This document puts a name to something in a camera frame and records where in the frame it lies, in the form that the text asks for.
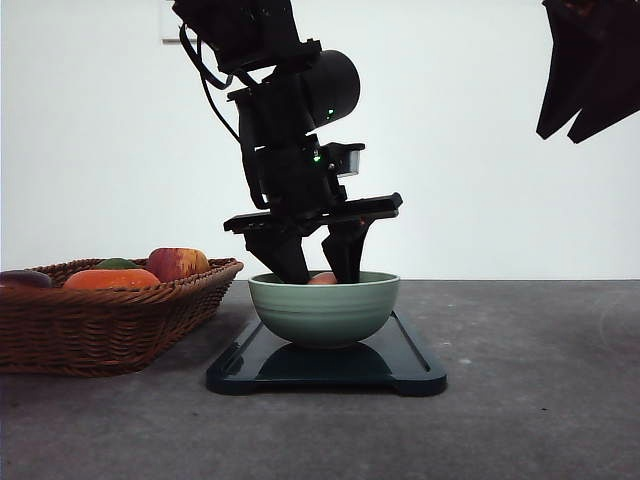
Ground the brown egg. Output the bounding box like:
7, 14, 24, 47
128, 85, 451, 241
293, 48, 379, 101
307, 272, 337, 284

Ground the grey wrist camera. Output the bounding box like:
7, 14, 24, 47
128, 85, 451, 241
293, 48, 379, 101
320, 142, 366, 175

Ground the green lime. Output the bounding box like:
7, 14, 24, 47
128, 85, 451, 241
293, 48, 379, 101
94, 258, 139, 270

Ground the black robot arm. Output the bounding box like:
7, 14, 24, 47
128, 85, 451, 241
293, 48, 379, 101
173, 0, 403, 284

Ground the green ceramic bowl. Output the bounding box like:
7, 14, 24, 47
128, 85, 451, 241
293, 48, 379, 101
248, 272, 400, 348

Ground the white wall socket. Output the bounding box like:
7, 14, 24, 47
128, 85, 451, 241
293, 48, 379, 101
160, 0, 183, 46

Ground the dark red apple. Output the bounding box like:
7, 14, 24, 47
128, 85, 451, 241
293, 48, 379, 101
0, 270, 52, 288

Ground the red yellow apple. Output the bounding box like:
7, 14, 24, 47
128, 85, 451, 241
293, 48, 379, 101
148, 247, 210, 283

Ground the brown wicker basket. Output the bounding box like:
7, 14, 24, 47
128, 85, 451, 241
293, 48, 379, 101
0, 257, 244, 377

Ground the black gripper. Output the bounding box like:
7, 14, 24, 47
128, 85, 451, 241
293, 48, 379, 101
536, 0, 640, 144
224, 134, 403, 283

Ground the orange fruit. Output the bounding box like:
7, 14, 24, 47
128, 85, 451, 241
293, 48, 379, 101
63, 269, 161, 288

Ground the black serving tray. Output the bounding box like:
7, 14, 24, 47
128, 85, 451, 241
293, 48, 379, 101
206, 313, 447, 396

